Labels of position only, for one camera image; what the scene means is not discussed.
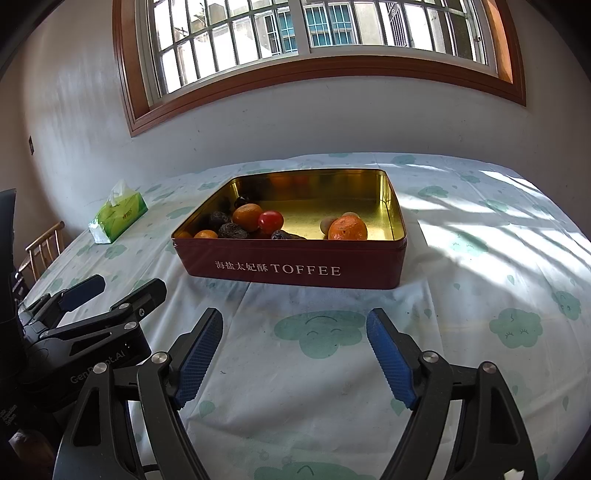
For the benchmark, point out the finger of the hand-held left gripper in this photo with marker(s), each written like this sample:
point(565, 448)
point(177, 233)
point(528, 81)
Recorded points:
point(81, 290)
point(138, 304)

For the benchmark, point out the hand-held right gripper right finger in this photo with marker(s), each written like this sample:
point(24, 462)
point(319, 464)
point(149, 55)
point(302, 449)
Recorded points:
point(390, 355)

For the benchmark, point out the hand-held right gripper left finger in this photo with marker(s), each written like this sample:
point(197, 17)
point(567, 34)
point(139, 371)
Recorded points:
point(198, 355)

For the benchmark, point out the red and gold tin box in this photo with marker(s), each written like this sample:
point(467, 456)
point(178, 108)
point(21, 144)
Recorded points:
point(378, 267)

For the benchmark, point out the orange mandarin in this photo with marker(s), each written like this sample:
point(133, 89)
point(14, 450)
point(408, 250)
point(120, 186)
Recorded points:
point(348, 229)
point(205, 234)
point(247, 217)

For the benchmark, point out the dark passion fruit brown patch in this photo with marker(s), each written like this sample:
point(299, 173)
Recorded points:
point(219, 218)

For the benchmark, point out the large wrinkled dark passion fruit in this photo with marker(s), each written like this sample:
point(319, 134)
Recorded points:
point(233, 230)

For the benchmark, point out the small dark round fruit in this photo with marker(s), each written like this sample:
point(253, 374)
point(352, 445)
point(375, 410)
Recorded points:
point(240, 201)

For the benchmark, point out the small brown longan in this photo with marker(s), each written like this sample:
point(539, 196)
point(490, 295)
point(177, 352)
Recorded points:
point(350, 214)
point(325, 225)

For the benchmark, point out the shrivelled dark fruit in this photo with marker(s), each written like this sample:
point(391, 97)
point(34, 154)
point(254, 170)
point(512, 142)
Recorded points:
point(286, 235)

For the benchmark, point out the red cherry tomato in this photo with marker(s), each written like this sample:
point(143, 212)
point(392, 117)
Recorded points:
point(270, 220)

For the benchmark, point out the person's left hand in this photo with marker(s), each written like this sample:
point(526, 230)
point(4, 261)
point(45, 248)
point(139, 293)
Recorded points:
point(30, 454)

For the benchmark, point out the light wooden chair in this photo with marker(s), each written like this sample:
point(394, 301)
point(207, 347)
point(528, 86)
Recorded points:
point(46, 236)

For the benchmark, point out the green tissue pack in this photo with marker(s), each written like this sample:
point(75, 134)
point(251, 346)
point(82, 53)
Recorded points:
point(120, 217)

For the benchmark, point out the wooden framed barred window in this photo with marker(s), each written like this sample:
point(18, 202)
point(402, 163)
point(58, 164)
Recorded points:
point(323, 69)

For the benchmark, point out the dark wall switch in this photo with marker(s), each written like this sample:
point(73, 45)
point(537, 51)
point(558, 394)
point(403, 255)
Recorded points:
point(31, 145)

